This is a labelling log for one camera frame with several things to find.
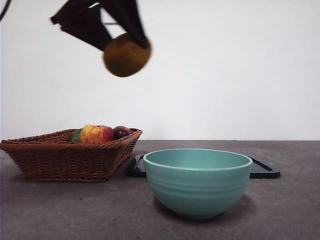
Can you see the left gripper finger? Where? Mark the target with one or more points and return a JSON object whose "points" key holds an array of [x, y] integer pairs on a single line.
{"points": [[85, 25], [130, 17]]}

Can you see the brown kiwifruit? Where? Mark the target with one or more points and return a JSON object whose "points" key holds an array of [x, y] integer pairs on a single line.
{"points": [[125, 60]]}

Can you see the teal ribbed bowl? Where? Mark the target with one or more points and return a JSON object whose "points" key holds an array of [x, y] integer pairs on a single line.
{"points": [[197, 192]]}

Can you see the red yellow apple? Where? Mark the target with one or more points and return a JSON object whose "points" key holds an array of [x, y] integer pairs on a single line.
{"points": [[98, 133]]}

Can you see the green mango fruit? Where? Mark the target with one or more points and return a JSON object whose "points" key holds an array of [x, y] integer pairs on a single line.
{"points": [[75, 136]]}

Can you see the dark red plum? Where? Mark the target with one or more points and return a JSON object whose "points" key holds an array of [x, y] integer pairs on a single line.
{"points": [[121, 132]]}

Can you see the brown wicker basket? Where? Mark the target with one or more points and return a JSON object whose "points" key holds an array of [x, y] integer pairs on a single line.
{"points": [[65, 162]]}

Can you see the dark rectangular tray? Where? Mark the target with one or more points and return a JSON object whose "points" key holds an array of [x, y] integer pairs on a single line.
{"points": [[261, 173]]}

